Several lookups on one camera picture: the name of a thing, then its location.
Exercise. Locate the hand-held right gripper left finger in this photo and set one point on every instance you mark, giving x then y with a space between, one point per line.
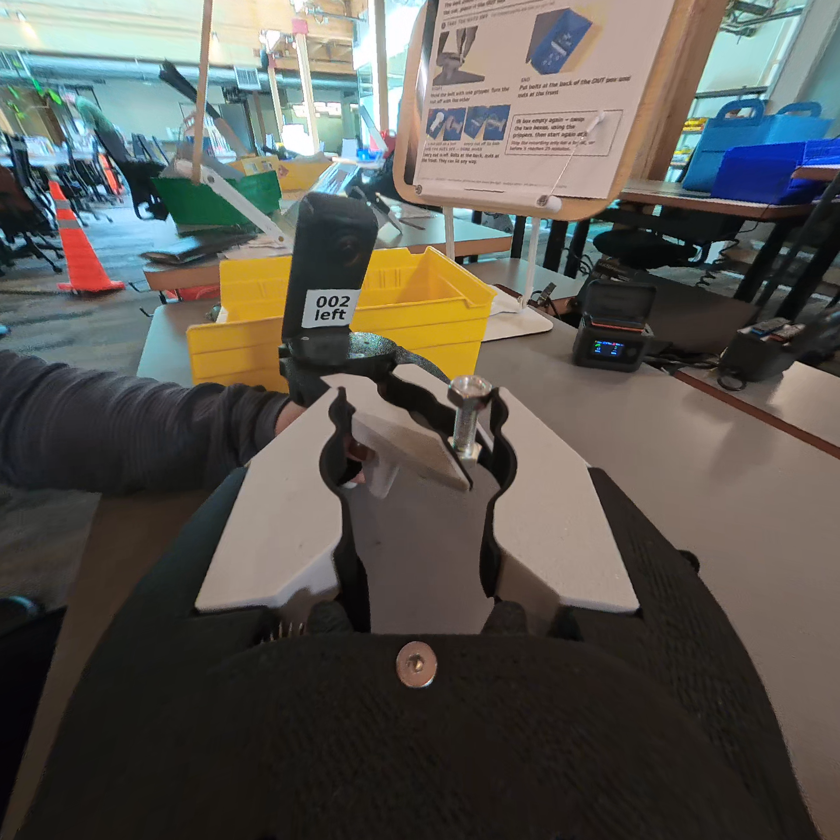
275 525

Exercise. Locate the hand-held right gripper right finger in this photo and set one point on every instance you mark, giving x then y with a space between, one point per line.
564 525

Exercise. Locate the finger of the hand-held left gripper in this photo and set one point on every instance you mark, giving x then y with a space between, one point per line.
420 446
420 375

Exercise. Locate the silver hex nut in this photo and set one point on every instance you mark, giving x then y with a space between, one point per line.
469 455

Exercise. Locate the silver hex bolt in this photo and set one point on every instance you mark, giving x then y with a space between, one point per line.
467 420

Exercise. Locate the white jointed arm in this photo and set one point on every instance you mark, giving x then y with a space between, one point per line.
243 200

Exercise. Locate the person's left forearm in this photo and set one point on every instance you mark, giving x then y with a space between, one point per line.
131 426

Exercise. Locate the person's left hand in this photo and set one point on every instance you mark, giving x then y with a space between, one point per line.
358 456

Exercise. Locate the yellow plastic bin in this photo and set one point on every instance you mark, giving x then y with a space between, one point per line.
229 361
420 308

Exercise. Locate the white board stand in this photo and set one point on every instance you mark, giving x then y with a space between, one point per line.
518 325

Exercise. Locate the small black clamp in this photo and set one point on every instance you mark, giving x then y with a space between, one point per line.
543 295

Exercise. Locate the yellow bin with label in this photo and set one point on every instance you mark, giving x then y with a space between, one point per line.
302 176

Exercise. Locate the black charging case with display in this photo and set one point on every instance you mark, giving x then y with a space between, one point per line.
613 308

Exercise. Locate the green plastic bin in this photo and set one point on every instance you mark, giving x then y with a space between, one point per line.
197 200

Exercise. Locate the instruction sheet on wooden board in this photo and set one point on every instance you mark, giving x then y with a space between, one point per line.
577 211

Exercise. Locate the dark grey pad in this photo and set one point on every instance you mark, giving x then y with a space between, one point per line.
702 315

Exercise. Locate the black battery charger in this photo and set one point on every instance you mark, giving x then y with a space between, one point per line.
754 358

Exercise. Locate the printed instruction sheet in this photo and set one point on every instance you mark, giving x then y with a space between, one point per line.
558 151

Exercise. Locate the person's dark lap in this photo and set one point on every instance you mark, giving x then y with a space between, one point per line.
26 689

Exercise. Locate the thin wooden stick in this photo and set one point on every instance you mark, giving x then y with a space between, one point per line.
202 98

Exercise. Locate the orange traffic cone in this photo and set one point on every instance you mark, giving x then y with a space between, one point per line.
82 256

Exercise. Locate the black office chair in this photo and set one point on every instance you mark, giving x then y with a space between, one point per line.
26 216

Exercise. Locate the blue felt bag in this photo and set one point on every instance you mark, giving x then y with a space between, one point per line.
715 157

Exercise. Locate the large blue plastic bin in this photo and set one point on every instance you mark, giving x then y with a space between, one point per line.
768 174

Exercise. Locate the wooden post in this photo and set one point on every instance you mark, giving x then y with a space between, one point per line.
689 79

